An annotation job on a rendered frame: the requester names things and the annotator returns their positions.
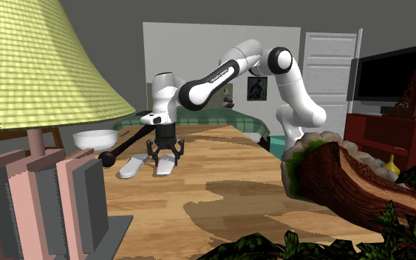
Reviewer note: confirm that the brown carved figure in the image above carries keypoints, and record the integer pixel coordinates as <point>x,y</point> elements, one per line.
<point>411,97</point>

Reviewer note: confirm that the white door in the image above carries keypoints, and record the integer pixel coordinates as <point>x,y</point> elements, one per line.
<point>328,72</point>

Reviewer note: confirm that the red cabinet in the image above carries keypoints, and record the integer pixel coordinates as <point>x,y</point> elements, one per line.
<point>380,133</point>

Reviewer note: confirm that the black ladle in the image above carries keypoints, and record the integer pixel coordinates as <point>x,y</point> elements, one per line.
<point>128,143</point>

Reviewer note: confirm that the small blue pen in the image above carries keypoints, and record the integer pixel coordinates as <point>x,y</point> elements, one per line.
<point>125,134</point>

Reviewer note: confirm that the black television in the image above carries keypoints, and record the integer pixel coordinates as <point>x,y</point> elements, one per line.
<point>384,75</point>

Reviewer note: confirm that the white bowl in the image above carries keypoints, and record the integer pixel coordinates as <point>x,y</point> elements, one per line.
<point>95,140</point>

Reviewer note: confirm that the green bed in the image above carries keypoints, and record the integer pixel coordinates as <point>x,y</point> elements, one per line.
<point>229,118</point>

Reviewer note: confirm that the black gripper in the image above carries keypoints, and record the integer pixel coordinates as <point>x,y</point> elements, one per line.
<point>165,135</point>

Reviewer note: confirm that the wooden table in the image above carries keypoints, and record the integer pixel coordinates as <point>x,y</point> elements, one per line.
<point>229,172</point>

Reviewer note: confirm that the yellow shade pink table lamp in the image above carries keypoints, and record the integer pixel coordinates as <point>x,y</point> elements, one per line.
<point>31,64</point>

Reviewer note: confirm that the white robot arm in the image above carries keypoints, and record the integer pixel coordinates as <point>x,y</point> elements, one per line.
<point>301,90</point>

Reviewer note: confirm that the brown log with green plants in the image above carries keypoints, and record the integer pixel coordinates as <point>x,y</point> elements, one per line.
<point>341,180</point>

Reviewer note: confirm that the framed wall picture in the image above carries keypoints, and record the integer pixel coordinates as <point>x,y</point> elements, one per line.
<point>257,88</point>

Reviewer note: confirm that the yellow vase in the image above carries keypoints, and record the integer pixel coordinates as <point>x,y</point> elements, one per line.
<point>391,168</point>

